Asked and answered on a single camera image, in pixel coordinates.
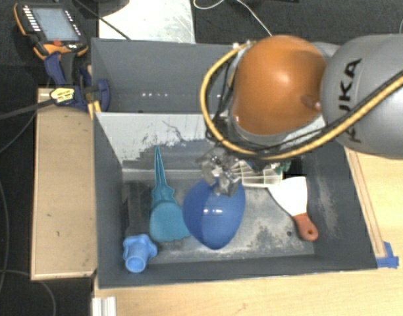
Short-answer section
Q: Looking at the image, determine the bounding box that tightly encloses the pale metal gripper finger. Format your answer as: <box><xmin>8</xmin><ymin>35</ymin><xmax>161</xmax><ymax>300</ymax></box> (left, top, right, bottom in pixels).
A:
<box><xmin>216</xmin><ymin>174</ymin><xmax>239</xmax><ymax>198</ymax></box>
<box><xmin>201</xmin><ymin>167</ymin><xmax>220</xmax><ymax>186</ymax></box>

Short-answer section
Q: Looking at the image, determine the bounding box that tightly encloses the blue plastic bowl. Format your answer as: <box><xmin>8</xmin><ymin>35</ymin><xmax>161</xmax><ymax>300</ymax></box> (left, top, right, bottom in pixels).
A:
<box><xmin>182</xmin><ymin>179</ymin><xmax>247</xmax><ymax>251</ymax></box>

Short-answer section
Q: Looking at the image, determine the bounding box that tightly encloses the small blue plastic cup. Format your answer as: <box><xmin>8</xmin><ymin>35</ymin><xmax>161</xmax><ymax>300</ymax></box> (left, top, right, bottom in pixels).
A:
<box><xmin>122</xmin><ymin>233</ymin><xmax>159</xmax><ymax>274</ymax></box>

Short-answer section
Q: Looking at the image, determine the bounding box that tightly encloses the grey metal bin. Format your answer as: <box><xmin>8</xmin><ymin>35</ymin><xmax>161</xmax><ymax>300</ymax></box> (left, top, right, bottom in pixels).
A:
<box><xmin>89</xmin><ymin>37</ymin><xmax>379</xmax><ymax>290</ymax></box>

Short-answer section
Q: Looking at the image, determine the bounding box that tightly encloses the pale wood board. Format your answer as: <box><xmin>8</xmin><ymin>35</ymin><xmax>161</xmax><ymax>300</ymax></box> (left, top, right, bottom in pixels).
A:
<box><xmin>30</xmin><ymin>88</ymin><xmax>99</xmax><ymax>281</ymax></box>

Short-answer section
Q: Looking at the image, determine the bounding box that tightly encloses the white spatula with red-brown handle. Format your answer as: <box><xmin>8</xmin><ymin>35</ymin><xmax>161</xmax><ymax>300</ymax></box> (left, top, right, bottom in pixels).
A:
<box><xmin>268</xmin><ymin>176</ymin><xmax>320</xmax><ymax>242</ymax></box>

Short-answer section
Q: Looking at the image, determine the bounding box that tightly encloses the black cylinder on white bracket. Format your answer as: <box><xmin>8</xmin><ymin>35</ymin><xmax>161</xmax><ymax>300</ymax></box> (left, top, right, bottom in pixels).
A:
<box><xmin>282</xmin><ymin>157</ymin><xmax>304</xmax><ymax>179</ymax></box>

